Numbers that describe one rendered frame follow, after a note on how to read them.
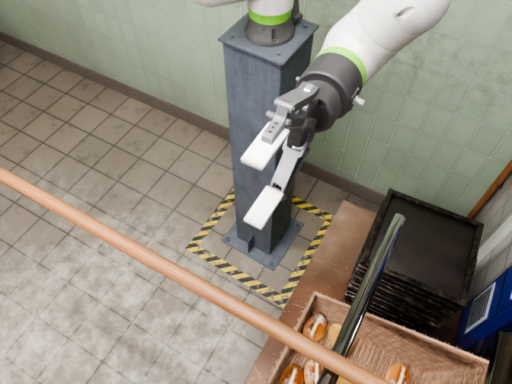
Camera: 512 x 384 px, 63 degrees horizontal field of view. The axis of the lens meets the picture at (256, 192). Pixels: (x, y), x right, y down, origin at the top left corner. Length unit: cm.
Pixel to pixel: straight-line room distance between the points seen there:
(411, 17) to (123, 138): 228
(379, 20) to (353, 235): 103
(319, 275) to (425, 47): 92
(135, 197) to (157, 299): 63
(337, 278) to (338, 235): 17
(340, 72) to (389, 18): 10
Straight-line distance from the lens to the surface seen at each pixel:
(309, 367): 133
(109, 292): 219
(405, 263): 124
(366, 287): 84
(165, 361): 202
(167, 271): 81
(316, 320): 136
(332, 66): 66
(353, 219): 162
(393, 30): 68
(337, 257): 153
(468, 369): 130
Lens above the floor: 193
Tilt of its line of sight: 55 degrees down
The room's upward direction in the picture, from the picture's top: straight up
